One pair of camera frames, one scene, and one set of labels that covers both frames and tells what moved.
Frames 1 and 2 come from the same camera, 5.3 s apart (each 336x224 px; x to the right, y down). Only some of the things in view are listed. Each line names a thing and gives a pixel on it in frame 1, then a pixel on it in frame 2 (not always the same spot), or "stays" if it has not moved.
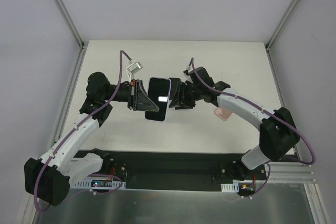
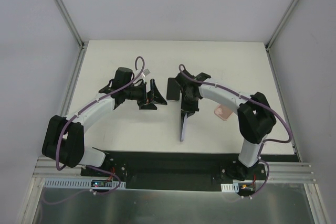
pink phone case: (223, 113) stays
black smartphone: (174, 82) stays
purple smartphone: (158, 91) → (182, 125)
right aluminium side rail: (277, 86) stays
